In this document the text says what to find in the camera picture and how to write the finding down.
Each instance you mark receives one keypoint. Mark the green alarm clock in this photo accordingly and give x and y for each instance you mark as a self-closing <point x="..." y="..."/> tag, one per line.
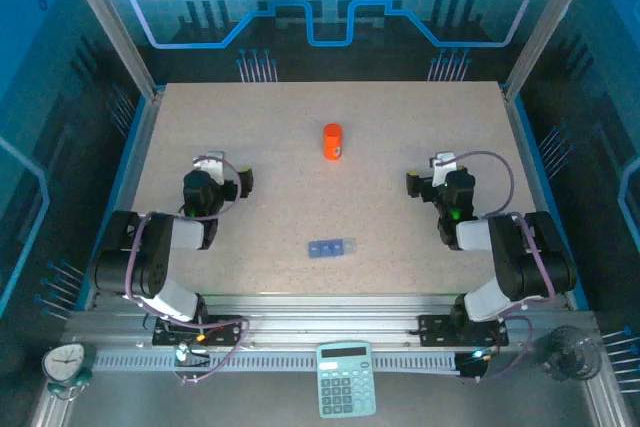
<point x="64" y="362"/>

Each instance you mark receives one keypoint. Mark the blue weekly pill organizer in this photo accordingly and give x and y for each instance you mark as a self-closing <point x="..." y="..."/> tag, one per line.
<point x="330" y="248"/>

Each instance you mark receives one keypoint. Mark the aluminium frame post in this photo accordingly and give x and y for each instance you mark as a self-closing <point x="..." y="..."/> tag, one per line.
<point x="550" y="22"/>
<point x="110" y="22"/>

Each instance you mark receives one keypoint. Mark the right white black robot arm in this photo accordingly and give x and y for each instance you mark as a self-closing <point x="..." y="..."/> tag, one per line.
<point x="525" y="267"/>

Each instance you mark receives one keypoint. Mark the orange pill bottle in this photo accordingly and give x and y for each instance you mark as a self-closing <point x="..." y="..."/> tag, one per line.
<point x="332" y="149"/>

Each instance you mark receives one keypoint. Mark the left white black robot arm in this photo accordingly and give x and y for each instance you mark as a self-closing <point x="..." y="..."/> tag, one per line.
<point x="150" y="267"/>

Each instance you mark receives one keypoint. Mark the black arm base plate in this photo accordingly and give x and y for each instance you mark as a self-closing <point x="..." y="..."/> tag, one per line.
<point x="435" y="331"/>
<point x="225" y="332"/>

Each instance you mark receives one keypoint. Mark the teal desk calculator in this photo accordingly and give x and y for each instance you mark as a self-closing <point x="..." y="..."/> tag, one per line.
<point x="346" y="379"/>

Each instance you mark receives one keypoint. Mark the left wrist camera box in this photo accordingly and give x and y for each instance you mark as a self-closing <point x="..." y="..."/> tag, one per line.
<point x="212" y="164"/>

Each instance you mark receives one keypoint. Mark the small black desk fan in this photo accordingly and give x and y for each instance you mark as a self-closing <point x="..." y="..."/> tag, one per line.
<point x="567" y="353"/>

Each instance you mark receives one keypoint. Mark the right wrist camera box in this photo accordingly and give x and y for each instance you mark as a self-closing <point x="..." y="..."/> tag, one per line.
<point x="444" y="167"/>

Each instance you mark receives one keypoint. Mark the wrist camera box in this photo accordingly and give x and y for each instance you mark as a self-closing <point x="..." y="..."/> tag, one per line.
<point x="444" y="167"/>
<point x="212" y="164"/>

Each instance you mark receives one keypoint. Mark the aluminium front rail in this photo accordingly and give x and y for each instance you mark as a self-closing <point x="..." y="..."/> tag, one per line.
<point x="325" y="312"/>

